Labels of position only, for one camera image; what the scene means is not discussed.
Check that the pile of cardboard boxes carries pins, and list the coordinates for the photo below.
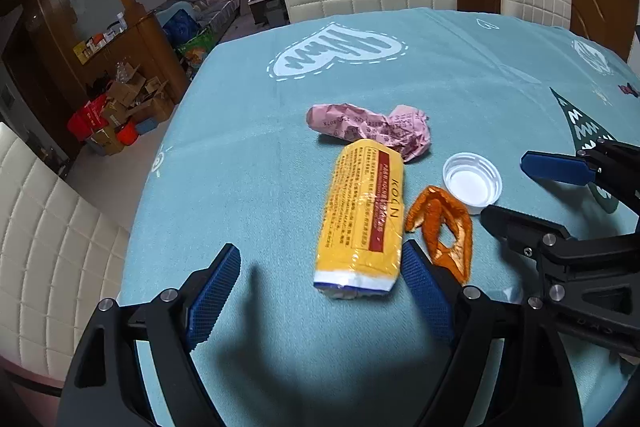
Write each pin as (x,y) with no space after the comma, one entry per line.
(135,99)

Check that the red plastic bag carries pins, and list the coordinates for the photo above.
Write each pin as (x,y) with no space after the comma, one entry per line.
(87,117)

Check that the grey sofa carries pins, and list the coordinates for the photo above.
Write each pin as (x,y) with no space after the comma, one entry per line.
(215,9)

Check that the dark coffee table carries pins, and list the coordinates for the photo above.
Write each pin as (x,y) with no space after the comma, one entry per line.
(267,9)

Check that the orange peel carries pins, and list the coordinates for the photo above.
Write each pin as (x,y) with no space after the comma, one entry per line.
(435,217)

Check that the green printed bag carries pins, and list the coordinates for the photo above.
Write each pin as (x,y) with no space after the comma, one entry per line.
(195,49)

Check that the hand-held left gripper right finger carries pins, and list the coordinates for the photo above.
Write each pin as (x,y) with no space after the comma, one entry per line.
(425,292)

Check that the wooden partition cabinet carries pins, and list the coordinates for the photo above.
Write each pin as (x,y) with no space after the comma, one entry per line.
(145,42)

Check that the crumpled pink wrapper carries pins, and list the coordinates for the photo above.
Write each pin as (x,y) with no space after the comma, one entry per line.
(370,124)

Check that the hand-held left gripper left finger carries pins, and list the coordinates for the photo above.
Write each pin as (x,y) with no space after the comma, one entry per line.
(215,297)

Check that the yellow food packet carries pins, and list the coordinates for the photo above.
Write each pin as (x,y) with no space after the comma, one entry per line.
(360,217)

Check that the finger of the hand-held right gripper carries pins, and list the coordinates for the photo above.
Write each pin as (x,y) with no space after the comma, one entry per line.
(520,227)
(555,167)

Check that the white bottle cap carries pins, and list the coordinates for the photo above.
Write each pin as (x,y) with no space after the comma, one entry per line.
(472,182)

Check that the blue printed tablecloth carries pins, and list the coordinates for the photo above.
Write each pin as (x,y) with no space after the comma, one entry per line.
(250,157)

